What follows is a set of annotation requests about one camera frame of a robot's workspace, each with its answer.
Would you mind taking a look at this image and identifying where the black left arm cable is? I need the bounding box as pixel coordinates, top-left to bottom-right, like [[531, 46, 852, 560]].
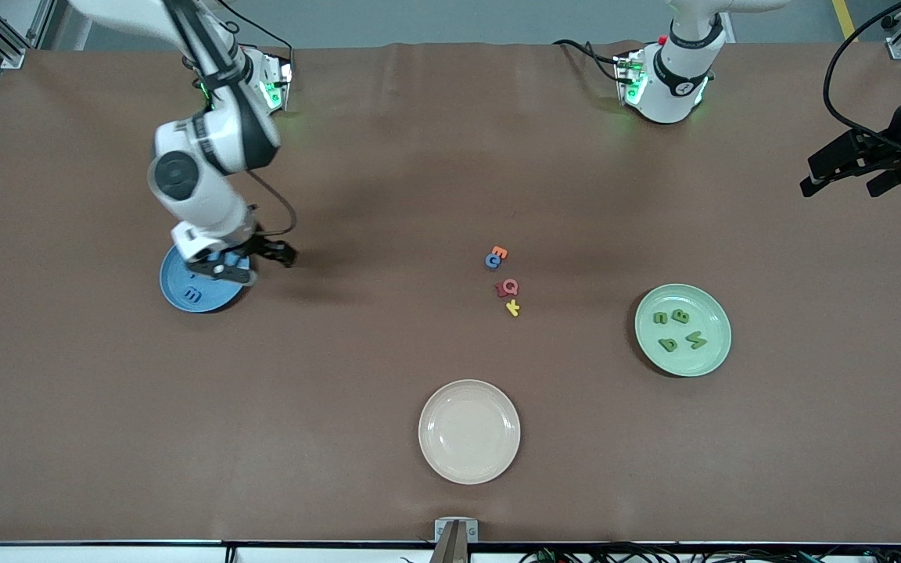
[[824, 0, 901, 145]]

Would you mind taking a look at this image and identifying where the blue plate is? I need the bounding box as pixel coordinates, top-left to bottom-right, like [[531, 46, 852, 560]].
[[159, 244, 256, 314]]

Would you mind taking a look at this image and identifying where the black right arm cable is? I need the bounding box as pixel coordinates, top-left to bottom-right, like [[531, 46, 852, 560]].
[[157, 0, 296, 239]]

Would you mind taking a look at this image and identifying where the black base connector cable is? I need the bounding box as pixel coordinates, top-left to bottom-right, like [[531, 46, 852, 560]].
[[551, 38, 639, 85]]

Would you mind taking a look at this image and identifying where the green plate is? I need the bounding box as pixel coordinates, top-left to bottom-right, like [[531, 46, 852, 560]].
[[635, 284, 732, 378]]

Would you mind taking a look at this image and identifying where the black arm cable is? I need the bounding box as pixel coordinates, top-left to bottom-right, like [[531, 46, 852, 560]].
[[824, 0, 901, 145], [157, 0, 296, 239]]

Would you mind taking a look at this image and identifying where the beige plate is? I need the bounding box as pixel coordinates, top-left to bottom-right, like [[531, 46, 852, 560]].
[[418, 379, 521, 485]]

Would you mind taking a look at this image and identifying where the metal bracket with bar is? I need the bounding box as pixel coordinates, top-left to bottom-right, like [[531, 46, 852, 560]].
[[429, 518, 479, 563]]

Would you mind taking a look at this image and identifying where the white table edge rail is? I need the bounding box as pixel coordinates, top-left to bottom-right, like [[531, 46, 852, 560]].
[[0, 540, 901, 563]]

